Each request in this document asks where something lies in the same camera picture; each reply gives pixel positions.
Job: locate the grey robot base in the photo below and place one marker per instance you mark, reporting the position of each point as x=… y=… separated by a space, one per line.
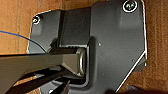
x=116 y=40

